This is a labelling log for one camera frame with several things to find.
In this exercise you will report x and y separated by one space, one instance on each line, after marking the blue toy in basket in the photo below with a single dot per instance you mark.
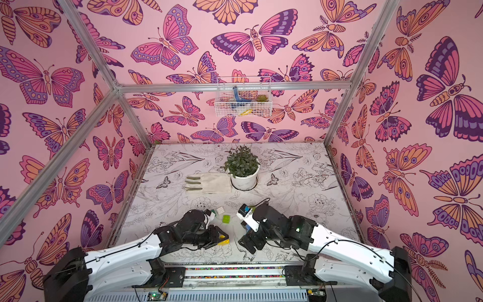
239 101

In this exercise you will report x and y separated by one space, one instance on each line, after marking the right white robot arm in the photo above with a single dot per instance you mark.
330 257

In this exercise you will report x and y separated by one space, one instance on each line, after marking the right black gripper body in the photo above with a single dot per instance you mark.
253 234

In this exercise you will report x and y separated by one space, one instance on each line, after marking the beige gardening glove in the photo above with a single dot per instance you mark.
208 183

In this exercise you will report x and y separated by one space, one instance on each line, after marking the white wire basket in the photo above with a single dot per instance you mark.
244 96

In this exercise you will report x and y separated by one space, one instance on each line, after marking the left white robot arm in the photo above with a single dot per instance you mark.
81 275

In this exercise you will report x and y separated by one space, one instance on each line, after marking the yellow lego brick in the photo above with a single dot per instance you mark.
225 242

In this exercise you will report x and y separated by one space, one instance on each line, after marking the white lego brick upper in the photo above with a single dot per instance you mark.
220 211

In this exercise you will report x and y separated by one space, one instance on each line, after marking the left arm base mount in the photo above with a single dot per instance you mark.
161 276

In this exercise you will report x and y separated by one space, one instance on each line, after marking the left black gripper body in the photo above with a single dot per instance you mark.
205 238

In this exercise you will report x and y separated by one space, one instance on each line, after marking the potted green plant white pot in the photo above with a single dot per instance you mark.
243 167

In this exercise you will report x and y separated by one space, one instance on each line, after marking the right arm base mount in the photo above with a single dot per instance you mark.
304 274

